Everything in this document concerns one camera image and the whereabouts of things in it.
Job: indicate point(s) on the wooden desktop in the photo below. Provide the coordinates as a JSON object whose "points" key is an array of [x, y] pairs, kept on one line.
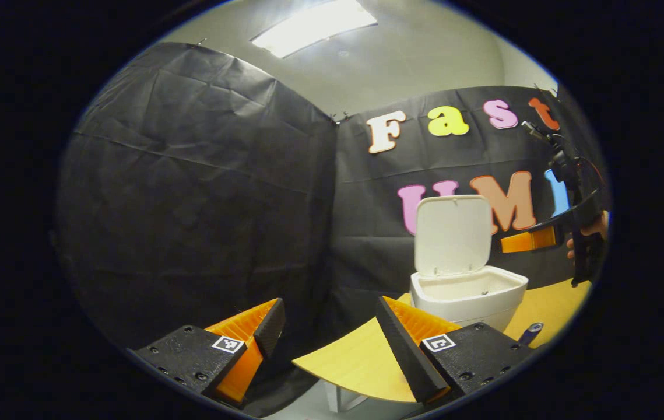
{"points": [[355, 361]]}

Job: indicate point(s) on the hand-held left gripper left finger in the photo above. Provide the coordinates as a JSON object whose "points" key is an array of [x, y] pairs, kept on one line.
{"points": [[272, 326]]}

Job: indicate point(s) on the ceiling light panel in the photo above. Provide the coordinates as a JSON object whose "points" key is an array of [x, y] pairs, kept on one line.
{"points": [[314, 26]]}

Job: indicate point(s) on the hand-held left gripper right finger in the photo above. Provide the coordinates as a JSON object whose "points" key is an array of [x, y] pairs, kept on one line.
{"points": [[404, 356]]}

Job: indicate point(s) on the white desktop garbage bin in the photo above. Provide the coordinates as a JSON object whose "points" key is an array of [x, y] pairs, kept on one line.
{"points": [[466, 291]]}

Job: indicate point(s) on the white desk leg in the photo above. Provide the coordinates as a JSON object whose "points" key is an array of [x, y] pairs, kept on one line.
{"points": [[343, 398]]}

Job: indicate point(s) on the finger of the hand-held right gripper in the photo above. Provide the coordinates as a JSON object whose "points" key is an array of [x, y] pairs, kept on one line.
{"points": [[527, 241]]}

